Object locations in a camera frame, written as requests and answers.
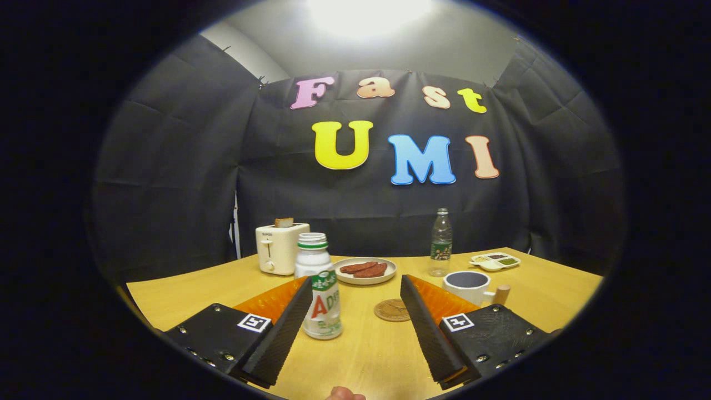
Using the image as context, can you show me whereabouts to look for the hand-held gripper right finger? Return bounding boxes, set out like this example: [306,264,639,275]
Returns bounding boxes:
[400,274,559,391]

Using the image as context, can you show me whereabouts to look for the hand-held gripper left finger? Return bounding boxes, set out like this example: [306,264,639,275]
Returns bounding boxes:
[153,276,313,389]

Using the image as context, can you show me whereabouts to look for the round cork coaster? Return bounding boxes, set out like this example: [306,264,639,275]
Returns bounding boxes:
[373,298,412,323]

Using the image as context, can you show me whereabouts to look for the white cup with wooden handle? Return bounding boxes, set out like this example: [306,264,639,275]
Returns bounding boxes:
[442,271,510,307]

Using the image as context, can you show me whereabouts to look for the white juice bottle green band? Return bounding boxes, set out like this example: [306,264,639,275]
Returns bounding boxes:
[294,232,343,341]

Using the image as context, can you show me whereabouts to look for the clear plastic water bottle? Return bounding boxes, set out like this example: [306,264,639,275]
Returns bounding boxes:
[428,208,453,278]

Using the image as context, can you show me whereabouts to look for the wooden table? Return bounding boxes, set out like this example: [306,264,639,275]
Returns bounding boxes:
[119,247,604,400]

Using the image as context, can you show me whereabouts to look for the white toaster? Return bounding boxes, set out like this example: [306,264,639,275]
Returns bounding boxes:
[256,223,311,276]

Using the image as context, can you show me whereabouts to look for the reddish meat slices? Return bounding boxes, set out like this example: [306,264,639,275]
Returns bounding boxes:
[340,261,388,279]

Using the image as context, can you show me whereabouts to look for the round white plate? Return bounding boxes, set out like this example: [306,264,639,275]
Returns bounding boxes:
[333,257,398,286]

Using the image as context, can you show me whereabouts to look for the white divided tray of beans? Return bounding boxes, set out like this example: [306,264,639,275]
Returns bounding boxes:
[469,252,522,272]

